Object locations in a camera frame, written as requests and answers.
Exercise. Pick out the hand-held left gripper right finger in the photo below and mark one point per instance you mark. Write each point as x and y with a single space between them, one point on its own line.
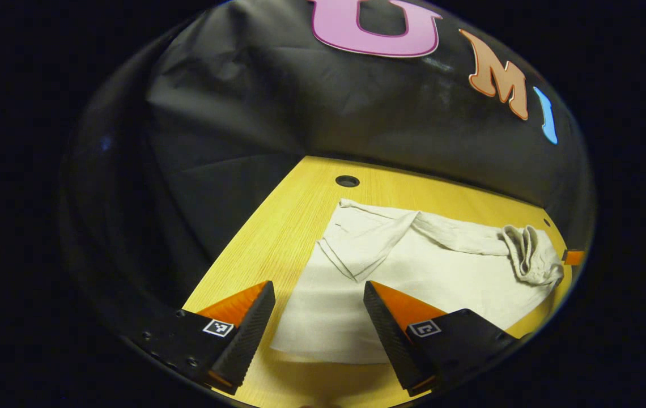
391 340

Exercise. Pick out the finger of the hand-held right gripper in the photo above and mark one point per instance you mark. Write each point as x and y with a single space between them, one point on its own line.
573 257

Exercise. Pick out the white jeans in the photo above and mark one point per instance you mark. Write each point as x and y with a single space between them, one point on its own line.
413 283

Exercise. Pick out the black backdrop cloth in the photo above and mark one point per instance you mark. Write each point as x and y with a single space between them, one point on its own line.
300 113

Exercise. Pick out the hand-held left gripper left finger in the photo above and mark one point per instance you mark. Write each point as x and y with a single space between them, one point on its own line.
246 340

